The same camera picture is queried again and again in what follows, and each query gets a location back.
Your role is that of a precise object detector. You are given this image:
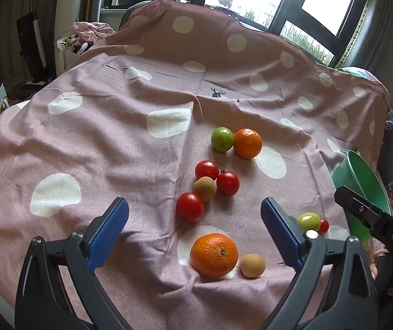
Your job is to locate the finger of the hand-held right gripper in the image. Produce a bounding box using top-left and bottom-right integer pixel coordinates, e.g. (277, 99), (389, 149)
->
(334, 186), (378, 229)

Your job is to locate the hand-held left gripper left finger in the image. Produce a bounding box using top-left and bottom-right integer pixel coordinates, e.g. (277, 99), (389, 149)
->
(15, 197), (130, 330)

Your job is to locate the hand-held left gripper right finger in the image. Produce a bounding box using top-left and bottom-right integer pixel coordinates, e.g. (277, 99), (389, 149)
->
(260, 197), (379, 330)

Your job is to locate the green plastic bowl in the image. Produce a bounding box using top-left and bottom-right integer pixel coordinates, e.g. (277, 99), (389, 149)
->
(332, 149), (392, 244)

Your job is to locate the yellow-green oval fruit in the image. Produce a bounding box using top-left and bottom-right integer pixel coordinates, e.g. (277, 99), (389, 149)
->
(296, 212), (321, 232)

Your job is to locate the orange mandarin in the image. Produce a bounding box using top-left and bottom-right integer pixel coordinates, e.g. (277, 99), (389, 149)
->
(233, 128), (263, 160)
(190, 233), (239, 278)

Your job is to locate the round green lime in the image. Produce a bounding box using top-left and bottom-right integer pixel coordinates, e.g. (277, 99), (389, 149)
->
(211, 126), (234, 152)

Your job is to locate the person's right hand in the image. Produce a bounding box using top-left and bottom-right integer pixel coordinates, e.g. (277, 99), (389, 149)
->
(369, 248), (390, 281)

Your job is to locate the small brown longan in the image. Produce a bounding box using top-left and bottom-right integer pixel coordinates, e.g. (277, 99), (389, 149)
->
(240, 253), (266, 278)
(193, 176), (217, 202)

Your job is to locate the pink polka-dot cloth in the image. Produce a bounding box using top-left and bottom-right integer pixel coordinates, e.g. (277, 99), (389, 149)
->
(0, 0), (390, 330)

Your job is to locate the pastel cloth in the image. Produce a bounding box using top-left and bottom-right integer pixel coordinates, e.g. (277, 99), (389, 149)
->
(336, 66), (388, 88)

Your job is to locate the black framed window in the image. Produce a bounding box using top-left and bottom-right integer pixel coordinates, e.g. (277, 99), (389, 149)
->
(91, 0), (372, 67)

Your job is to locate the pink clothing pile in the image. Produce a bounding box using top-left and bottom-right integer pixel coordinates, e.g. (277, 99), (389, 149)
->
(73, 21), (116, 43)

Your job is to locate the black device with white stick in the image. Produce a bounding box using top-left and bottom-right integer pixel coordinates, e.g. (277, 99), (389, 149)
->
(17, 10), (48, 79)

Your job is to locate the white board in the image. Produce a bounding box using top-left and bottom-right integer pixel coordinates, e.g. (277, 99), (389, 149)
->
(55, 0), (83, 76)

